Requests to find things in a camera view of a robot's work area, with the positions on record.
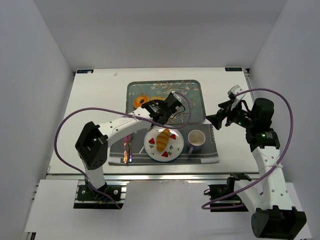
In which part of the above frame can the wrist white camera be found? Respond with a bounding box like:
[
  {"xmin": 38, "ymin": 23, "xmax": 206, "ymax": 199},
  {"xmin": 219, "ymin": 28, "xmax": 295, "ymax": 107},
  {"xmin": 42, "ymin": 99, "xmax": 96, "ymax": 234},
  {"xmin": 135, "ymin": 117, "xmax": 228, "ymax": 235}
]
[
  {"xmin": 227, "ymin": 85, "xmax": 246, "ymax": 111},
  {"xmin": 171, "ymin": 91, "xmax": 182, "ymax": 103}
]

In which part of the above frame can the aluminium table edge rail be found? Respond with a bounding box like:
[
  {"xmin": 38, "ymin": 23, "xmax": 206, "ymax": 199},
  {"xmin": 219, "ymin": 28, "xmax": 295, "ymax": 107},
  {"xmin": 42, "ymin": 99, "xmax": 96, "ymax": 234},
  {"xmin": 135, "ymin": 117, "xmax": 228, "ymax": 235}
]
[{"xmin": 104, "ymin": 172, "xmax": 266, "ymax": 183}]

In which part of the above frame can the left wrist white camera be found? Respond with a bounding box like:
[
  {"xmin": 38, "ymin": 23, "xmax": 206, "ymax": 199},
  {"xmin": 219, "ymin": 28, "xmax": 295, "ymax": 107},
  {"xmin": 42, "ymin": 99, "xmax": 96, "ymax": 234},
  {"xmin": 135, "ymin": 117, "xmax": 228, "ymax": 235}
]
[{"xmin": 171, "ymin": 91, "xmax": 182, "ymax": 103}]

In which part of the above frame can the striped yellow croissant roll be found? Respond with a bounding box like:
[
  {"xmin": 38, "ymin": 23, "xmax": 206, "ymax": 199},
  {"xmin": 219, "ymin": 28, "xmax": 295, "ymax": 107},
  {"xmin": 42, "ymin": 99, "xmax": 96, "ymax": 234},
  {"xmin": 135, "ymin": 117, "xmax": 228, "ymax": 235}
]
[{"xmin": 156, "ymin": 128, "xmax": 171, "ymax": 152}]

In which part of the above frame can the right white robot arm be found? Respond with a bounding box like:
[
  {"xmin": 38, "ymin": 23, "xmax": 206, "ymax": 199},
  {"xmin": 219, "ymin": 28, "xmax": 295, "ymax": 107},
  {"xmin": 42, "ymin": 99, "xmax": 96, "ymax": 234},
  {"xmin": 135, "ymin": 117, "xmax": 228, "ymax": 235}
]
[{"xmin": 206, "ymin": 98, "xmax": 307, "ymax": 240}]

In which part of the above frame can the floral teal serving tray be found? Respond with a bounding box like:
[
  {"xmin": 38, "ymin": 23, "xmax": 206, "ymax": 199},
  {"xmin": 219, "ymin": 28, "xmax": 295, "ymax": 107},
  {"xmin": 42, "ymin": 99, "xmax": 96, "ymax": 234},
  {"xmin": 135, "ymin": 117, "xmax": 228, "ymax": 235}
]
[{"xmin": 125, "ymin": 79, "xmax": 206, "ymax": 124}]

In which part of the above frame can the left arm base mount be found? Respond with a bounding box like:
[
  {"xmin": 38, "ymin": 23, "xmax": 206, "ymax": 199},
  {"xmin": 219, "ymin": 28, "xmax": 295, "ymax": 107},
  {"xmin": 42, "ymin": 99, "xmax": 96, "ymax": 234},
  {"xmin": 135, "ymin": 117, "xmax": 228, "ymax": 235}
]
[{"xmin": 73, "ymin": 182, "xmax": 126, "ymax": 210}]

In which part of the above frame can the blue table label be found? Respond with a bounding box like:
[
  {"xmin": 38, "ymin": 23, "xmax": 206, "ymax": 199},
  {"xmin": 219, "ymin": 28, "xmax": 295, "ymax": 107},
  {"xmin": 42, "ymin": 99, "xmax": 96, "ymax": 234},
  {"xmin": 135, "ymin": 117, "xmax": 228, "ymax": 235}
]
[
  {"xmin": 76, "ymin": 69, "xmax": 94, "ymax": 74},
  {"xmin": 224, "ymin": 67, "xmax": 243, "ymax": 72}
]

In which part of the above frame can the grey striped placemat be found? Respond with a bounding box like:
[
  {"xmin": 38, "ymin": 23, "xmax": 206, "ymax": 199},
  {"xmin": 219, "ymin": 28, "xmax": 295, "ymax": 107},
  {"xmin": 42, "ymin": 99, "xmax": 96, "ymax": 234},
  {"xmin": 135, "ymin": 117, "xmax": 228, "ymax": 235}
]
[{"xmin": 108, "ymin": 123, "xmax": 221, "ymax": 166}]

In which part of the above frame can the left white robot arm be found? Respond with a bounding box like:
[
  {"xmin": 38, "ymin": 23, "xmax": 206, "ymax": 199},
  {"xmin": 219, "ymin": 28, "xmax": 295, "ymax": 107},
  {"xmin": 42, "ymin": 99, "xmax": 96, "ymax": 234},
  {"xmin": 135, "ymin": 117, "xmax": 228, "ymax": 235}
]
[{"xmin": 75, "ymin": 92, "xmax": 184, "ymax": 200}]

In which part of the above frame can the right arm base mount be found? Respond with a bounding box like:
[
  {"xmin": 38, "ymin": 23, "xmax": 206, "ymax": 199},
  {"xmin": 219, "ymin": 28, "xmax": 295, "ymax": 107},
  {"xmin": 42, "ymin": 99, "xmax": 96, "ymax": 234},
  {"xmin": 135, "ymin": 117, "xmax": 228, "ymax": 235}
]
[{"xmin": 203, "ymin": 174, "xmax": 253, "ymax": 213}]

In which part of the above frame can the orange glazed donut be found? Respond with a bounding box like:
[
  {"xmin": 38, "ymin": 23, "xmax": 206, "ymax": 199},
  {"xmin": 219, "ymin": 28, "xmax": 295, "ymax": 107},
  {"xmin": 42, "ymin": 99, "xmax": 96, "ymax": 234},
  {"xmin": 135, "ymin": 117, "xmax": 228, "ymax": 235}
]
[{"xmin": 132, "ymin": 95, "xmax": 150, "ymax": 109}]

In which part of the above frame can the left blue table label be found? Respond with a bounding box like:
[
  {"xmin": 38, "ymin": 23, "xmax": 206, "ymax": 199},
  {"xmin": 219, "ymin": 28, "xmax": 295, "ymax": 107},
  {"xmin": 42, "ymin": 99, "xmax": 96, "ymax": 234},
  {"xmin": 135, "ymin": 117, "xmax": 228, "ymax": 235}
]
[{"xmin": 76, "ymin": 69, "xmax": 94, "ymax": 74}]

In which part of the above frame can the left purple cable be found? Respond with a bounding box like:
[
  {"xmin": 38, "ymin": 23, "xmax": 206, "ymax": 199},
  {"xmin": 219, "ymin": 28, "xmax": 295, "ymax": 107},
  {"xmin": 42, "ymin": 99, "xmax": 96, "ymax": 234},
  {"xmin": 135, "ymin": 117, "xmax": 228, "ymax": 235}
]
[{"xmin": 54, "ymin": 91, "xmax": 193, "ymax": 210}]

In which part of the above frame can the white strawberry pattern plate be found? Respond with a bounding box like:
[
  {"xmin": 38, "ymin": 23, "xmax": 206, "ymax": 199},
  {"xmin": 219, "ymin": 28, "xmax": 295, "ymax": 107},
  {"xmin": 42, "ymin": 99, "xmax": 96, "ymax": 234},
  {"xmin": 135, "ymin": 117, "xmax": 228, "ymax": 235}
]
[{"xmin": 143, "ymin": 126, "xmax": 185, "ymax": 163}]

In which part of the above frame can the lavender ceramic mug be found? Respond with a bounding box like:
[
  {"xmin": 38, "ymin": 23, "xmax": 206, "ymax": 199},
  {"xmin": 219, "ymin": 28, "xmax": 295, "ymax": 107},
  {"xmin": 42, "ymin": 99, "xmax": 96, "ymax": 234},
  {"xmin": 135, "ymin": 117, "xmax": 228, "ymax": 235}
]
[{"xmin": 187, "ymin": 129, "xmax": 206, "ymax": 155}]

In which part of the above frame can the brown bread slice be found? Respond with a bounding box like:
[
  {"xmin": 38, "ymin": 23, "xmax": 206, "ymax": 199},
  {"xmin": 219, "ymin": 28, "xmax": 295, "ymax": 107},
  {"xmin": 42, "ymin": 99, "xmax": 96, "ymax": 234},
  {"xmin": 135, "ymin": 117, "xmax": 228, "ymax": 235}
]
[{"xmin": 149, "ymin": 96, "xmax": 166, "ymax": 101}]

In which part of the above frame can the right blue table label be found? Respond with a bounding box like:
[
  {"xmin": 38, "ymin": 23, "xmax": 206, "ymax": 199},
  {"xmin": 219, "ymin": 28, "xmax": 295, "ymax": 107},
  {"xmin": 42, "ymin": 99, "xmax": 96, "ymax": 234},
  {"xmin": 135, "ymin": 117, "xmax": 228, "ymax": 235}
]
[{"xmin": 224, "ymin": 67, "xmax": 243, "ymax": 72}]

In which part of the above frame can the iridescent fork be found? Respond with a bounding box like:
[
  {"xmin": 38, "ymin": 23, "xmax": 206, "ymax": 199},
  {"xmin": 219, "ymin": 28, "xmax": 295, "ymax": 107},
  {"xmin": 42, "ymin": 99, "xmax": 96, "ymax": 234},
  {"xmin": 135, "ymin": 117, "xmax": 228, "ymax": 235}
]
[{"xmin": 127, "ymin": 134, "xmax": 133, "ymax": 163}]

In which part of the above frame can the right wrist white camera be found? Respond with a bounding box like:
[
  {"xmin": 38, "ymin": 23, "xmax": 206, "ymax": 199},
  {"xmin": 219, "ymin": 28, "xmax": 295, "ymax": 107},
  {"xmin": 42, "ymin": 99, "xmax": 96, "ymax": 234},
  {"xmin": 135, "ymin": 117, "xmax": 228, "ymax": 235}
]
[{"xmin": 227, "ymin": 85, "xmax": 246, "ymax": 111}]

